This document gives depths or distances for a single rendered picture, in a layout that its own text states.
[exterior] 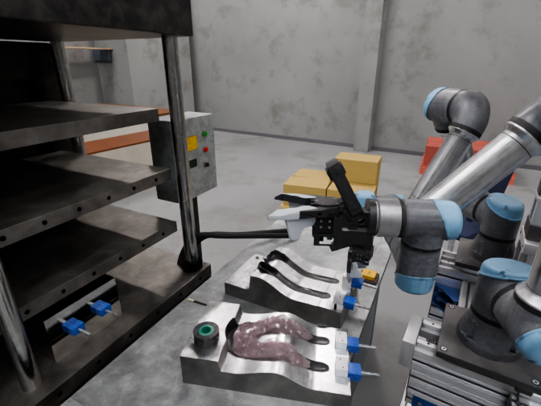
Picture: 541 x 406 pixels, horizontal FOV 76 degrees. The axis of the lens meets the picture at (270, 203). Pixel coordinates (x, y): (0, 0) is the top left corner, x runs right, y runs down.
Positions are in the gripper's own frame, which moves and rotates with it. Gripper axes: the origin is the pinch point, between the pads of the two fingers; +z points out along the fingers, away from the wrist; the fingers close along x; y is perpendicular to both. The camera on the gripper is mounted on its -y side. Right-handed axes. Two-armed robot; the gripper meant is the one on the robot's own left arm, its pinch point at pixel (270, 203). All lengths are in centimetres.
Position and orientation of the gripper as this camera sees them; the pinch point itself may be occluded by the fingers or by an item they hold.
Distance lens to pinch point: 67.9
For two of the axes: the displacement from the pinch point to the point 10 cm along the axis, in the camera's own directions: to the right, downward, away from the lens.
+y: -0.1, 9.7, 2.5
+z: -10.0, -0.3, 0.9
